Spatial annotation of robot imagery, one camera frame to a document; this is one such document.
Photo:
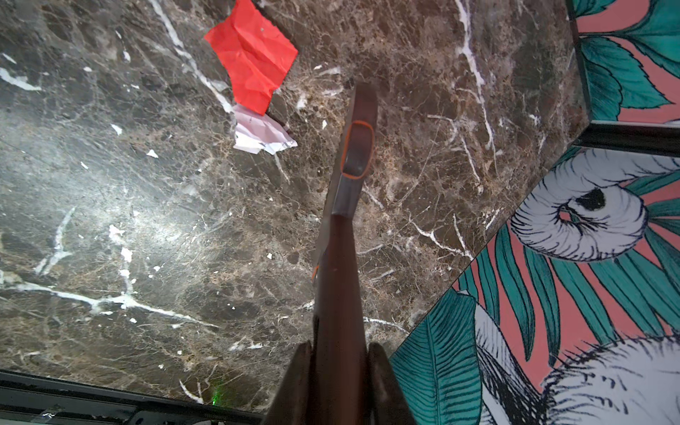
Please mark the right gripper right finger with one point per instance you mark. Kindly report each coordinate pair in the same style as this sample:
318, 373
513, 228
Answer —
388, 403

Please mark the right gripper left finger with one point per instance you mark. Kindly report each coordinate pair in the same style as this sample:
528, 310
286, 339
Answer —
290, 403

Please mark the brown hand brush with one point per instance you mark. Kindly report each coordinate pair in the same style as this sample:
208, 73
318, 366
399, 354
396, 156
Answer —
338, 375

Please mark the white paper scrap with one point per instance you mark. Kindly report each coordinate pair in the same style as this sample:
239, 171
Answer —
259, 133

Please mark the red paper scrap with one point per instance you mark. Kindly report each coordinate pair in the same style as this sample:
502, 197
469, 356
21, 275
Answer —
255, 53

